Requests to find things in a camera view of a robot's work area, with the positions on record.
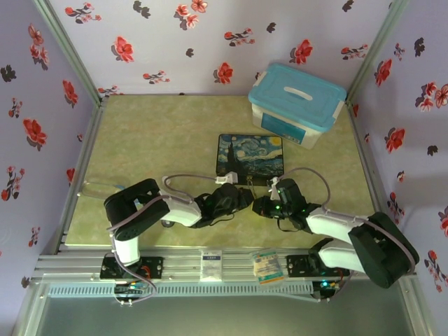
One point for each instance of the starry night tin box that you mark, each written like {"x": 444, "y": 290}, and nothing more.
{"x": 252, "y": 155}

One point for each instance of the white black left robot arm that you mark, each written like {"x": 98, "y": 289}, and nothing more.
{"x": 133, "y": 206}

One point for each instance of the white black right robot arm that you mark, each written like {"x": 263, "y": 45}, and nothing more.
{"x": 381, "y": 245}

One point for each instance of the packet with teal label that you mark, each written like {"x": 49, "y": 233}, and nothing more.
{"x": 269, "y": 267}

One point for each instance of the white label card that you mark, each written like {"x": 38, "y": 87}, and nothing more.
{"x": 211, "y": 266}

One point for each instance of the blue tube stethoscope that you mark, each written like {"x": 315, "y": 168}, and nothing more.
{"x": 120, "y": 186}

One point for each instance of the blue lid plastic storage box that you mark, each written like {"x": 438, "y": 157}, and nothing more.
{"x": 294, "y": 98}

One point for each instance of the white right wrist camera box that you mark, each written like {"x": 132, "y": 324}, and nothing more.
{"x": 274, "y": 183}

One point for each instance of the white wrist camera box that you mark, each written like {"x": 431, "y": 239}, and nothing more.
{"x": 226, "y": 178}
{"x": 274, "y": 183}

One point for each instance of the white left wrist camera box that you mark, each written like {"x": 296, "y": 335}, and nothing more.
{"x": 226, "y": 178}

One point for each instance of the aluminium front frame rail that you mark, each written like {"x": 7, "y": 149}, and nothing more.
{"x": 238, "y": 260}

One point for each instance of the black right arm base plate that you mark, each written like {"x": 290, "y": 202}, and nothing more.
{"x": 297, "y": 266}

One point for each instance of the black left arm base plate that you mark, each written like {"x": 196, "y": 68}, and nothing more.
{"x": 154, "y": 267}

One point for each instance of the aluminium frame post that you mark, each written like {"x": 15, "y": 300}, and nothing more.
{"x": 374, "y": 52}
{"x": 70, "y": 56}

